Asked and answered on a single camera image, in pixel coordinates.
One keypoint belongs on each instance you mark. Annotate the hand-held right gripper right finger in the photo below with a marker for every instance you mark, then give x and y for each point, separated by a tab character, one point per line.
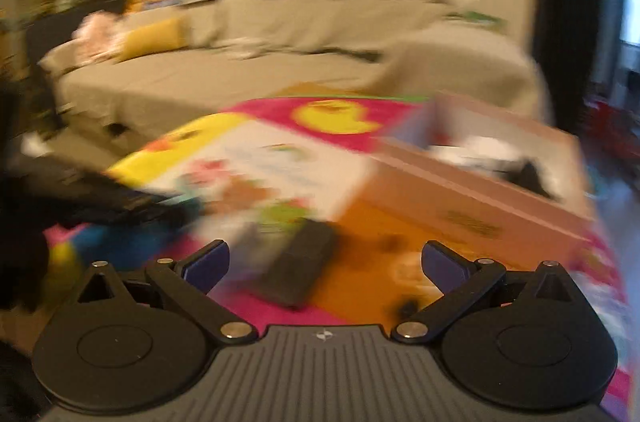
440	264

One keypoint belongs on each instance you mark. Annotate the pink cardboard box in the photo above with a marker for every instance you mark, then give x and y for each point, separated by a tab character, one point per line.
450	202

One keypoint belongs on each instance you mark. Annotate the yellow pillow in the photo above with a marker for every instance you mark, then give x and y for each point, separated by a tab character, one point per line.
152	38

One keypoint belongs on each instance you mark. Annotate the black object in box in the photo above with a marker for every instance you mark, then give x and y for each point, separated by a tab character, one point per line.
530	177

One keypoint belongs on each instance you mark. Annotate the colourful printed mat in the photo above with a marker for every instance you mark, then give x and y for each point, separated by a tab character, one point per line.
300	162

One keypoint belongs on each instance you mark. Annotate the light pink plush toy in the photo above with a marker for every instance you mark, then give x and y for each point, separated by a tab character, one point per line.
97	30

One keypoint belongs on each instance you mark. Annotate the dark curtain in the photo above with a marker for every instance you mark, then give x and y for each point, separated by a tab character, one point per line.
570	27

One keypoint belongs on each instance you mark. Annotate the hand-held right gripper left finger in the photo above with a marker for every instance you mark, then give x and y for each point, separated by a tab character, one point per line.
207	264

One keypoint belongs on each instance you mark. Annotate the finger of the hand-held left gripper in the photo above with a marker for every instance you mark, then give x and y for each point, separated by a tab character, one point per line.
110	197

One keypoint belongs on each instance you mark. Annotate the black rectangular object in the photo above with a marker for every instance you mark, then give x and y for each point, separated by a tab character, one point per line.
297	267

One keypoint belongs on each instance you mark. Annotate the window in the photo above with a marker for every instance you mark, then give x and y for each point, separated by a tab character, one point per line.
631	7

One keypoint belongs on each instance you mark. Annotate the beige covered sofa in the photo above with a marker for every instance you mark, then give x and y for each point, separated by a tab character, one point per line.
250	77

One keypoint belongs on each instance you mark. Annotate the white small item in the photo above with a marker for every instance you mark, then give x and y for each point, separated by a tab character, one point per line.
475	152

